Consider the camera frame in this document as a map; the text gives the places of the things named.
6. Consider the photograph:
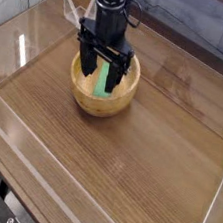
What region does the clear acrylic corner bracket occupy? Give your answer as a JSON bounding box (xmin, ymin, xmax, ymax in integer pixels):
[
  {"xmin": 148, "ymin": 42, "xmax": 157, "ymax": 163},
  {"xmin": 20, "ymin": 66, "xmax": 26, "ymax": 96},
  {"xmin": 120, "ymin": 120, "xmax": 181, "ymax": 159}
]
[{"xmin": 63, "ymin": 0, "xmax": 97, "ymax": 29}]

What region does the green rectangular stick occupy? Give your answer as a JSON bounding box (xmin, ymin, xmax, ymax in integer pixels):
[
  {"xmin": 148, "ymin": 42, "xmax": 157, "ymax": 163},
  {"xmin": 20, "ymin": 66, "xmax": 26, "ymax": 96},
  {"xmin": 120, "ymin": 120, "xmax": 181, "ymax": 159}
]
[{"xmin": 93, "ymin": 62, "xmax": 111, "ymax": 98}]

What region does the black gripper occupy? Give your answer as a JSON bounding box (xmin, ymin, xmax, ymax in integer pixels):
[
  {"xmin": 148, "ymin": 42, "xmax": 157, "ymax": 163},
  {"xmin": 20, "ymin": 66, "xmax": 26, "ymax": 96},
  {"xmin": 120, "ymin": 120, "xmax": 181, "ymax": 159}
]
[{"xmin": 78, "ymin": 17, "xmax": 134, "ymax": 93}]

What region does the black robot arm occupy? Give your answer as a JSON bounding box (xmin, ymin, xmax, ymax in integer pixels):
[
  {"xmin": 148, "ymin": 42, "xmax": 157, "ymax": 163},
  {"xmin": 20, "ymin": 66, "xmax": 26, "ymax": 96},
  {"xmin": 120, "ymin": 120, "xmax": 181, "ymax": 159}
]
[{"xmin": 78, "ymin": 0, "xmax": 140, "ymax": 93}]

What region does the wooden bowl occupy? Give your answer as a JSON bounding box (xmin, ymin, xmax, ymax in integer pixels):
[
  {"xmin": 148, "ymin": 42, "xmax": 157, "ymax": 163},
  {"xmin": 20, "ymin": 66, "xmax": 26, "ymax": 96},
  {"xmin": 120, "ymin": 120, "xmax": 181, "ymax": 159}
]
[{"xmin": 70, "ymin": 53, "xmax": 141, "ymax": 118}]

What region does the clear acrylic enclosure wall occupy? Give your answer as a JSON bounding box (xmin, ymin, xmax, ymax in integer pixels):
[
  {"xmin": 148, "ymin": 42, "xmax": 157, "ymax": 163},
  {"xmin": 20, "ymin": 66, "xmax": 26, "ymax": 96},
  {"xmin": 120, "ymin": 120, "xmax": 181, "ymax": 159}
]
[{"xmin": 0, "ymin": 0, "xmax": 223, "ymax": 223}]

